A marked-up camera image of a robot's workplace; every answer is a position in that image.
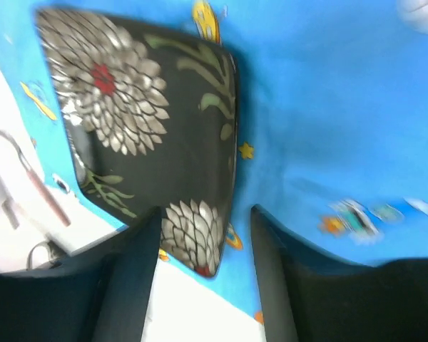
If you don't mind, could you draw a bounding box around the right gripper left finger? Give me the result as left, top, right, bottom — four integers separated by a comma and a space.
0, 207, 161, 341

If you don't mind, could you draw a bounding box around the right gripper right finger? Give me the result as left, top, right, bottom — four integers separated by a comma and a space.
250, 205, 428, 342

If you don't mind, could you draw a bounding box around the black floral square plate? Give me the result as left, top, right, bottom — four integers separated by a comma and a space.
35, 6, 239, 278

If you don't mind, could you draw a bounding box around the blue space print cloth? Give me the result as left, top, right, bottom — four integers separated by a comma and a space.
0, 1, 428, 323

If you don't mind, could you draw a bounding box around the clear plastic cup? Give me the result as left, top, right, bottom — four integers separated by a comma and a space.
397, 0, 428, 34

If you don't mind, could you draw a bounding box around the pink handled fork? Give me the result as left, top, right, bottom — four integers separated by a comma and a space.
0, 126, 72, 227

